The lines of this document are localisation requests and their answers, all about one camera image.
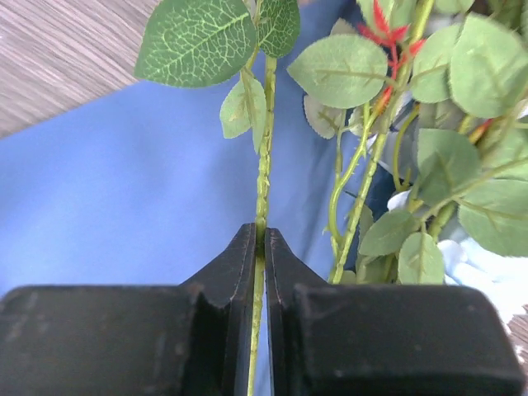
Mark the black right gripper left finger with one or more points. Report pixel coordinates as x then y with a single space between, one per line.
187 339

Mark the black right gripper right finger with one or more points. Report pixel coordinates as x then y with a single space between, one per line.
381 339

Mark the blue wrapping paper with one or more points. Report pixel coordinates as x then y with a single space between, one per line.
141 187

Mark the pink rose flower bunch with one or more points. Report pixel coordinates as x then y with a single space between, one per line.
354 81

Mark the pale blue hydrangea flowers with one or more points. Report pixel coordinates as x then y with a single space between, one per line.
502 279

